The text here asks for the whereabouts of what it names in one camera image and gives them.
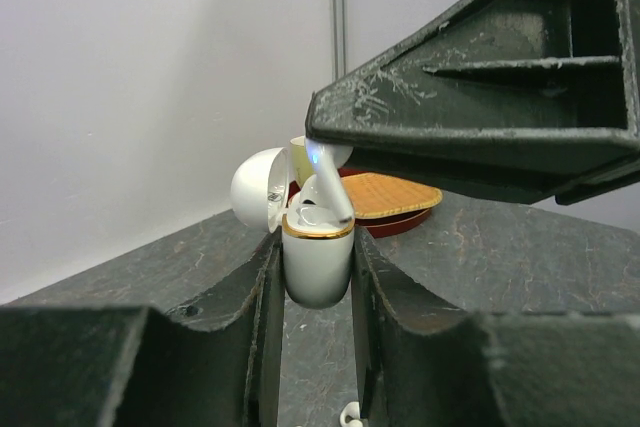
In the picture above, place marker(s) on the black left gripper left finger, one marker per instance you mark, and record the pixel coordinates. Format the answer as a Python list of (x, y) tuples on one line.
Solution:
[(213, 360)]

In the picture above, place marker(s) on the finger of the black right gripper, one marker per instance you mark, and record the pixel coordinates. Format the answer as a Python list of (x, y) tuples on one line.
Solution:
[(505, 100)]

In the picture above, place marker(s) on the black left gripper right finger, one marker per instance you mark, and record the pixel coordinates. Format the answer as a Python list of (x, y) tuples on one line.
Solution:
[(422, 361)]

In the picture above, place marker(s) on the white earbud charging case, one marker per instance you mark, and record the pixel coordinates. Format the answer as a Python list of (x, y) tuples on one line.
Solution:
[(316, 247)]

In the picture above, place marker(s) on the white stem earbud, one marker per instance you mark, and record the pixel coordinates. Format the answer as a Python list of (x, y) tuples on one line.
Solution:
[(326, 159), (312, 193)]

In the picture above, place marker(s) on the white clip earbud left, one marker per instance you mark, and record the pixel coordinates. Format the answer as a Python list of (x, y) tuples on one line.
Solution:
[(350, 415)]

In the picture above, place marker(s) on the dark red round tray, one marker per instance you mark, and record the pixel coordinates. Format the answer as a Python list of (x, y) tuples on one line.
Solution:
[(389, 226)]

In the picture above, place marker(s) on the woven bamboo mat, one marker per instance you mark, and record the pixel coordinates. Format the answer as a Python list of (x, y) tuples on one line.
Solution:
[(375, 196)]

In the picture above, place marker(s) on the pale yellow mug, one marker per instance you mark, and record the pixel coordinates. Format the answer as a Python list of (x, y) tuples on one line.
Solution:
[(302, 168)]

